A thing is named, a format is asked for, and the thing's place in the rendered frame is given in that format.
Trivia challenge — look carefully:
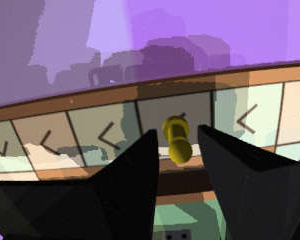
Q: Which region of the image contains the yellow game pawn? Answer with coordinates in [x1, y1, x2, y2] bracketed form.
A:
[163, 115, 193, 164]

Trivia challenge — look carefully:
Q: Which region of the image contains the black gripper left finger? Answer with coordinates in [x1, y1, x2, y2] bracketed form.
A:
[0, 129, 159, 240]

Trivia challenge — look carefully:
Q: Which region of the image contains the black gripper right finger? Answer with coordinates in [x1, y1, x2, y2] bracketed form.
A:
[197, 124, 300, 240]

